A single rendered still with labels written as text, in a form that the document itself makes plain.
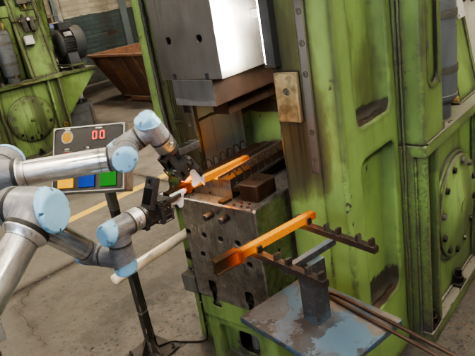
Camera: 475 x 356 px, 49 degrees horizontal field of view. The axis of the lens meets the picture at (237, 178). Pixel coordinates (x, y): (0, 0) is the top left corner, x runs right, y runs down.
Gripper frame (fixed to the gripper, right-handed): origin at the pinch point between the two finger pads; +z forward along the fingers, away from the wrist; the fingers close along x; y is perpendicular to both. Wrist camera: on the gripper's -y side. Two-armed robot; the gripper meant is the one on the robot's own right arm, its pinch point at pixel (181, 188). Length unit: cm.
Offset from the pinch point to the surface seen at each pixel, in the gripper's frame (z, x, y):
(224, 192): 17.2, 3.8, 8.0
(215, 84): 17.7, 7.8, -32.9
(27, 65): 208, -462, -15
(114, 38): 576, -766, -6
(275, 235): -4.1, 42.2, 8.3
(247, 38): 33, 13, -46
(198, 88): 16.4, 0.6, -31.7
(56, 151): -4, -69, -10
